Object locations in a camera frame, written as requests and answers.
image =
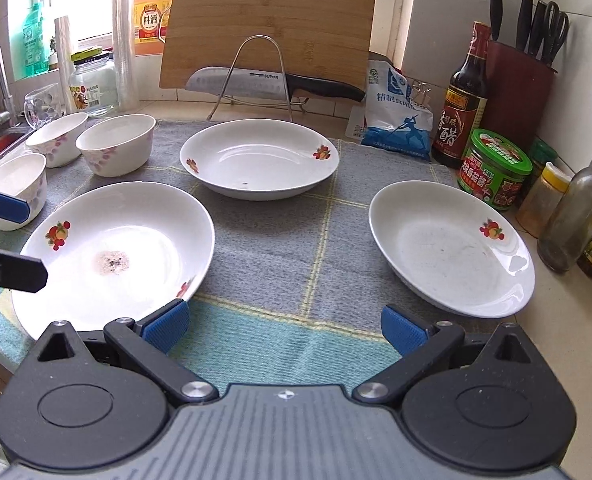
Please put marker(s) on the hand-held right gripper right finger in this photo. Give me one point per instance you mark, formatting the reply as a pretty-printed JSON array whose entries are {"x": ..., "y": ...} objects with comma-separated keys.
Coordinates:
[{"x": 402, "y": 329}]

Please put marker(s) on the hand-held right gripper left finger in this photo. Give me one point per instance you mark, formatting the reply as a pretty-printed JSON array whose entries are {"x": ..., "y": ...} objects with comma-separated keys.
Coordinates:
[{"x": 168, "y": 326}]

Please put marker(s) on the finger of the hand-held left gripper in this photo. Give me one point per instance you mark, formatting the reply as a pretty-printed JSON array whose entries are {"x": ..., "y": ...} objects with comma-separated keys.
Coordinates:
[
  {"x": 16, "y": 272},
  {"x": 3, "y": 205}
]

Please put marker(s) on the white floral print bowl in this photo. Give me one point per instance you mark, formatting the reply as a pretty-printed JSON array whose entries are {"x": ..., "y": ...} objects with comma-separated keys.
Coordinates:
[
  {"x": 118, "y": 147},
  {"x": 21, "y": 180},
  {"x": 58, "y": 137}
]

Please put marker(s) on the white fruit print plate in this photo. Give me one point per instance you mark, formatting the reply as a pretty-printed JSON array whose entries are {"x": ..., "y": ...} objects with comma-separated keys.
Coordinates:
[
  {"x": 126, "y": 240},
  {"x": 441, "y": 245},
  {"x": 256, "y": 160}
]

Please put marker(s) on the red basin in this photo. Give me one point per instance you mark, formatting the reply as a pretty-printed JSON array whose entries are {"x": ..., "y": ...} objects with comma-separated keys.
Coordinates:
[{"x": 8, "y": 139}]

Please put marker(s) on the clear glass mug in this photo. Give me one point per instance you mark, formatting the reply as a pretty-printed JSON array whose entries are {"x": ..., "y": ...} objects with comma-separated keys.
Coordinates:
[{"x": 43, "y": 105}]

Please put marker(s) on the grey checked table cloth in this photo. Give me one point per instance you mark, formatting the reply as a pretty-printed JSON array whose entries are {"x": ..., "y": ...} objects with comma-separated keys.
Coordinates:
[{"x": 296, "y": 255}]

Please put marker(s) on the glass jar with green lid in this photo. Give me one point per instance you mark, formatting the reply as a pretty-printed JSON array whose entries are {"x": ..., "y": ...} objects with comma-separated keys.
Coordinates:
[{"x": 93, "y": 87}]

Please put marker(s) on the green dish soap bottle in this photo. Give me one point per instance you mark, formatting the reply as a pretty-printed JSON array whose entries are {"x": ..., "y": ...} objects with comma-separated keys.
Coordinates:
[{"x": 35, "y": 45}]

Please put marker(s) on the green lid sauce jar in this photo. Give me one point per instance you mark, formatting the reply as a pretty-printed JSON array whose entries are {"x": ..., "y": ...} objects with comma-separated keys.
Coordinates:
[{"x": 493, "y": 170}]

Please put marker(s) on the yellow lid spice jar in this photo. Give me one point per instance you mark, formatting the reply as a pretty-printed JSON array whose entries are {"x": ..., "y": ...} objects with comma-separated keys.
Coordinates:
[{"x": 541, "y": 200}]

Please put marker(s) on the clear plastic wrap roll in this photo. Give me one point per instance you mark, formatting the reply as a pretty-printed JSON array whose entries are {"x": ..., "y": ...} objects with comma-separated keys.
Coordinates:
[{"x": 125, "y": 50}]

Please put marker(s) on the glass bottle with red cap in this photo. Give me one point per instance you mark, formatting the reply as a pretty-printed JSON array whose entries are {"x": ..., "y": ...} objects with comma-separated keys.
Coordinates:
[{"x": 576, "y": 215}]

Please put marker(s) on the white and blue salt bag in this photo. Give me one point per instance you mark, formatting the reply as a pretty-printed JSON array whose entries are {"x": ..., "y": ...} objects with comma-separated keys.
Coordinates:
[{"x": 391, "y": 110}]

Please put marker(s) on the small green lid jar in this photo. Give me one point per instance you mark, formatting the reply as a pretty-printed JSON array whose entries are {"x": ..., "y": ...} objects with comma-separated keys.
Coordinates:
[{"x": 543, "y": 157}]

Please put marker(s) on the metal binder clip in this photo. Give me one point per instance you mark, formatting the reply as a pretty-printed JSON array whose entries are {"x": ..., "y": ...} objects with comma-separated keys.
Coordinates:
[{"x": 422, "y": 94}]

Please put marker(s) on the cooking wine jug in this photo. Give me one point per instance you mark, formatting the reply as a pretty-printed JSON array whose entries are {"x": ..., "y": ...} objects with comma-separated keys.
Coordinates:
[{"x": 151, "y": 15}]

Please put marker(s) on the dark red knife block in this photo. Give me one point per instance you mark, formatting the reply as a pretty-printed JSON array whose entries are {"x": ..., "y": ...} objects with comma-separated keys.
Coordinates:
[{"x": 518, "y": 95}]

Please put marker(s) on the bamboo cutting board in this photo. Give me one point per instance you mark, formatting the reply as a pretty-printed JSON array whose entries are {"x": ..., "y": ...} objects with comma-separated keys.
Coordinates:
[{"x": 286, "y": 20}]

